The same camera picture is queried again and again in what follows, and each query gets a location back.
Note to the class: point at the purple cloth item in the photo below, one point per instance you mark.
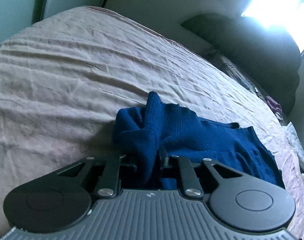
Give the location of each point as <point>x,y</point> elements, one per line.
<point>273,105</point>

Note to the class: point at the beige wrinkled bed sheet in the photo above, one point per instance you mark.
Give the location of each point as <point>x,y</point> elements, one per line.
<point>63,79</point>

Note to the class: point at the white patterned cloth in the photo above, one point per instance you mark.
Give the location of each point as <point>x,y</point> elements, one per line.
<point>296,145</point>

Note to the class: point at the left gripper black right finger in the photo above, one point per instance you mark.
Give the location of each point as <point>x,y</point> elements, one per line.
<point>181,169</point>

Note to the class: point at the patterned pillow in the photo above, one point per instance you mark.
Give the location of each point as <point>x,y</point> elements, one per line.
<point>224,64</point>

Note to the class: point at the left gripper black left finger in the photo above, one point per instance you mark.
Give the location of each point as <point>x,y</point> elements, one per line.
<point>117,167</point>

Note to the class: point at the bright window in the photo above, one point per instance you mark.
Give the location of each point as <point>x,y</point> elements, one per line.
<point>288,14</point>

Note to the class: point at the dark upholstered headboard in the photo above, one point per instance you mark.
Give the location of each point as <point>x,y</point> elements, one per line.
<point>268,55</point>

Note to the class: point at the dark blue knit sweater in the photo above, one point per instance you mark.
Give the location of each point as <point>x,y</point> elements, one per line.
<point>143,131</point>

